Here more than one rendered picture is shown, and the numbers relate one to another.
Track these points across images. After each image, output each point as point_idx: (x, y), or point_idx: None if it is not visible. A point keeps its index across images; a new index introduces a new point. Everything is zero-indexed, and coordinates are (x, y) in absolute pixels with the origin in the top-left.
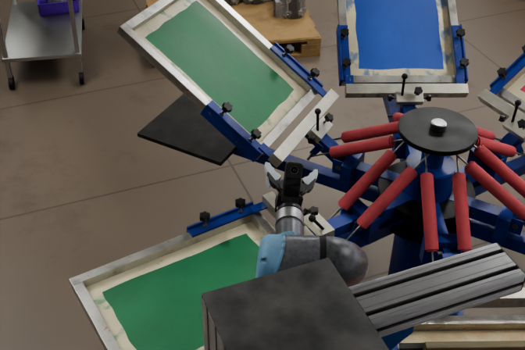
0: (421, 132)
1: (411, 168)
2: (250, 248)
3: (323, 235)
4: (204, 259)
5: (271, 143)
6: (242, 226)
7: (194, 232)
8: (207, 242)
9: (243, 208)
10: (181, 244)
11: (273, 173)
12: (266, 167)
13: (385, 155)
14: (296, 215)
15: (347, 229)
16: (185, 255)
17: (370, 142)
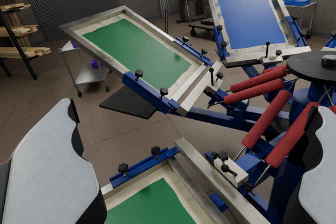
0: (316, 68)
1: (315, 103)
2: (167, 195)
3: (238, 183)
4: (123, 212)
5: (178, 98)
6: (160, 170)
7: (116, 183)
8: (129, 190)
9: (160, 154)
10: (103, 197)
11: (34, 177)
12: (34, 126)
13: (281, 95)
14: None
15: (256, 168)
16: (107, 207)
17: (261, 87)
